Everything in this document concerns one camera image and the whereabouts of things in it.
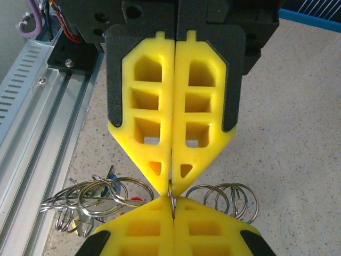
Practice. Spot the blue plastic key tag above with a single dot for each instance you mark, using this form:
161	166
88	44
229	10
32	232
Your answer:
112	178

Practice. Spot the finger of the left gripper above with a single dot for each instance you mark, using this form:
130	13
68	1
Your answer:
128	48
221	48

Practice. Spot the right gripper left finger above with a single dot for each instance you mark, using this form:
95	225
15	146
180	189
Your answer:
120	237

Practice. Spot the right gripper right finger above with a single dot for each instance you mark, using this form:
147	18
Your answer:
229	237

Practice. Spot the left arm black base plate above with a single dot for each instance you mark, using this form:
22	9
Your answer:
80	57

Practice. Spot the aluminium mounting rail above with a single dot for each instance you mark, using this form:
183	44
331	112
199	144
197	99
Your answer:
40	160

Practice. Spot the large metal keyring bundle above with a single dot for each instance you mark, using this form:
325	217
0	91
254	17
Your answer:
172	202

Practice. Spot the red plastic key tag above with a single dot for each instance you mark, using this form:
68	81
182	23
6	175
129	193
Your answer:
136	199

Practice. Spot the blue edged side rail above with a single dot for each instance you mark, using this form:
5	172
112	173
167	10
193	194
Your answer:
311	22

